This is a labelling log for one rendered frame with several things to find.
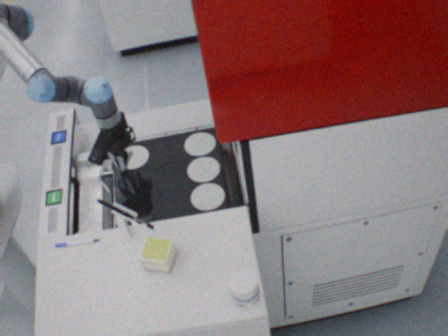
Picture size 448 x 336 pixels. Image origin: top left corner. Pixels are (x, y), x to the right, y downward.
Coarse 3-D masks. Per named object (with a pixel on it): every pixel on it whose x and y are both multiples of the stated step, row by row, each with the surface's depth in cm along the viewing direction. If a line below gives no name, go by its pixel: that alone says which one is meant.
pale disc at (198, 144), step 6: (192, 138) 184; (198, 138) 184; (204, 138) 184; (210, 138) 183; (186, 144) 183; (192, 144) 182; (198, 144) 182; (204, 144) 182; (210, 144) 182; (186, 150) 181; (192, 150) 181; (198, 150) 181; (204, 150) 180; (210, 150) 180
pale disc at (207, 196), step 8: (208, 184) 171; (200, 192) 170; (208, 192) 169; (216, 192) 169; (192, 200) 168; (200, 200) 168; (208, 200) 167; (216, 200) 167; (200, 208) 166; (208, 208) 165
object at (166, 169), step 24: (144, 144) 185; (168, 144) 184; (216, 144) 181; (144, 168) 178; (168, 168) 177; (120, 192) 173; (144, 192) 172; (168, 192) 171; (192, 192) 170; (144, 216) 166; (168, 216) 165
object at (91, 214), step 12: (84, 168) 184; (96, 168) 183; (84, 192) 177; (96, 192) 177; (84, 204) 174; (96, 204) 174; (84, 216) 171; (96, 216) 171; (84, 228) 168; (96, 228) 168
